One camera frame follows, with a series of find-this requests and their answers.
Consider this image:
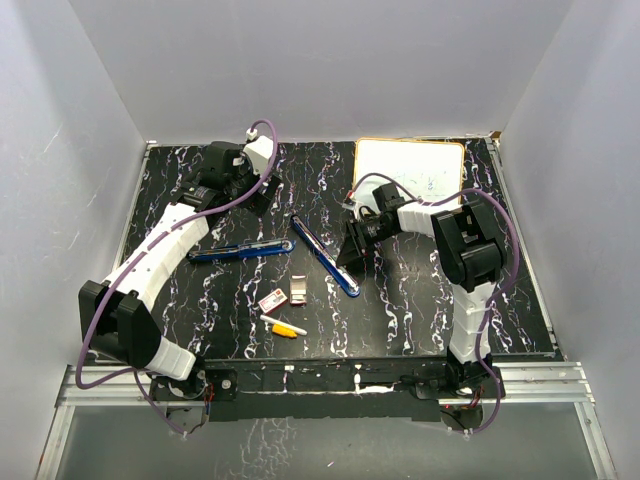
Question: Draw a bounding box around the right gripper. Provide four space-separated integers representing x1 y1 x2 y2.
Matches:
336 218 397 267

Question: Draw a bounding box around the staple tray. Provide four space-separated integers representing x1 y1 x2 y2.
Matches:
290 275 307 306

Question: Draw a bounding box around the red white staple box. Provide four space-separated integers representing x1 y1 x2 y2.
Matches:
258 288 288 314

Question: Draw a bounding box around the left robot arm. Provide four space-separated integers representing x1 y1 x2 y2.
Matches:
78 131 279 399

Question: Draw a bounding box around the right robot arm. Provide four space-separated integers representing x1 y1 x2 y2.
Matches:
336 181 507 397

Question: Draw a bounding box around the yellow marker cap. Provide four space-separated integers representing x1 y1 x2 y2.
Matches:
272 324 298 339

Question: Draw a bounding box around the white marker pen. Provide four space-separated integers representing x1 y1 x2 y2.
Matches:
260 315 308 336

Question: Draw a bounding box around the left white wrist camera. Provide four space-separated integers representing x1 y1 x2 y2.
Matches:
242 128 274 176

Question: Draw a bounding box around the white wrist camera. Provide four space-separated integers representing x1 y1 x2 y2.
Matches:
242 128 274 176
342 190 376 221

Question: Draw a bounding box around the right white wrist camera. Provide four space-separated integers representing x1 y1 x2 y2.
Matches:
342 190 376 221

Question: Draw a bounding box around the small whiteboard orange frame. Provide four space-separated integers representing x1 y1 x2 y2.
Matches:
353 138 465 209

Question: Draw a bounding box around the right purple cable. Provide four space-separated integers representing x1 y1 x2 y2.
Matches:
349 172 521 436

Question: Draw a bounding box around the purple cable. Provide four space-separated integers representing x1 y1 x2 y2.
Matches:
349 172 521 436
74 118 280 439

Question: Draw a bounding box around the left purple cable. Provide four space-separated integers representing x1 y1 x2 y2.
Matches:
74 118 280 439

